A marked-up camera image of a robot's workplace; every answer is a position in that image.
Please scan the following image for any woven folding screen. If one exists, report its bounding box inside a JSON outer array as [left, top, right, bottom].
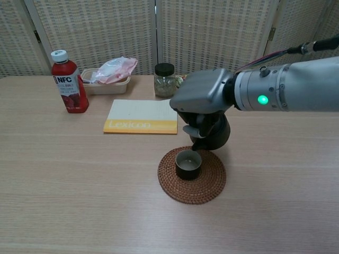
[[0, 0, 339, 79]]

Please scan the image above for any beige plastic food container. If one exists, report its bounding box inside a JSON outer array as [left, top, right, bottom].
[[80, 68, 132, 96]]

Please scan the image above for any black cast iron teapot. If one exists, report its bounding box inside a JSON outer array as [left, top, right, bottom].
[[191, 113, 231, 153]]

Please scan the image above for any black teacup grey inside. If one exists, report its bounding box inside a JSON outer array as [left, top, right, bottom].
[[175, 149, 202, 182]]

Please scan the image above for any pink white plastic bag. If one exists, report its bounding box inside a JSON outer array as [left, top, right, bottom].
[[90, 56, 138, 85]]

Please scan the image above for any red NFC juice bottle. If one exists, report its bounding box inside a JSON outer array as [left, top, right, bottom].
[[50, 49, 90, 114]]

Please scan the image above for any glass jar black lid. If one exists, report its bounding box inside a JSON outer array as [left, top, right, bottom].
[[154, 63, 176, 98]]

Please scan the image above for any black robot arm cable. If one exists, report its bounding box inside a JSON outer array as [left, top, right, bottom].
[[234, 34, 339, 74]]

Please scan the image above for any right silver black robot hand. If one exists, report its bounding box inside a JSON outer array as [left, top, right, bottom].
[[169, 68, 236, 139]]

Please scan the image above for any white yellow Lexicon book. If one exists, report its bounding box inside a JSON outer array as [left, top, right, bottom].
[[102, 97, 179, 135]]

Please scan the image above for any round woven rattan coaster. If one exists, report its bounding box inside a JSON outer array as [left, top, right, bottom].
[[157, 145, 227, 205]]

